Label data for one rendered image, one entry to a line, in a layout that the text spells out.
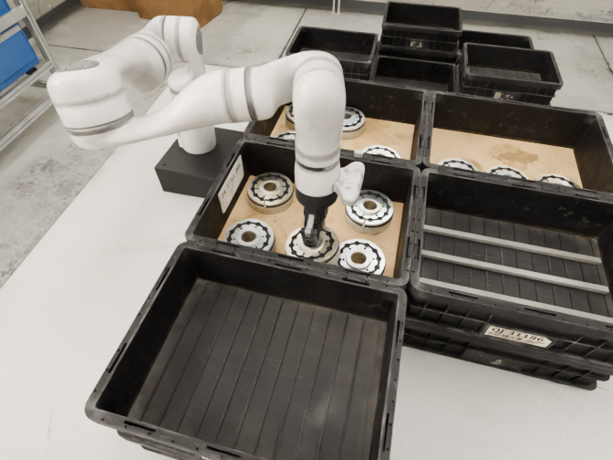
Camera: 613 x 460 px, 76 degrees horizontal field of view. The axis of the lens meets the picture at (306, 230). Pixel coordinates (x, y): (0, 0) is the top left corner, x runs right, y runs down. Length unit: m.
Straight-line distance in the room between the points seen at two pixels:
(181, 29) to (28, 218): 1.62
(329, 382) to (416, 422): 0.21
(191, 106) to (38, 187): 2.02
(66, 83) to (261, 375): 0.50
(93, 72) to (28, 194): 1.95
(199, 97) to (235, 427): 0.48
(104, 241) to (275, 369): 0.59
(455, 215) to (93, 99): 0.71
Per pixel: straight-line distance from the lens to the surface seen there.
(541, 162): 1.14
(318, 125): 0.54
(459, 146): 1.10
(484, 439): 0.85
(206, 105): 0.55
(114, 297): 0.99
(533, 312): 0.70
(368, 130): 1.09
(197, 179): 1.06
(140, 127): 0.60
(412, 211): 0.76
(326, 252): 0.72
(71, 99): 0.60
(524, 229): 0.95
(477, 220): 0.93
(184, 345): 0.73
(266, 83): 0.54
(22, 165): 2.73
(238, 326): 0.72
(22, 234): 2.33
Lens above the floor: 1.48
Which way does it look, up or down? 51 degrees down
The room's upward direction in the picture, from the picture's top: straight up
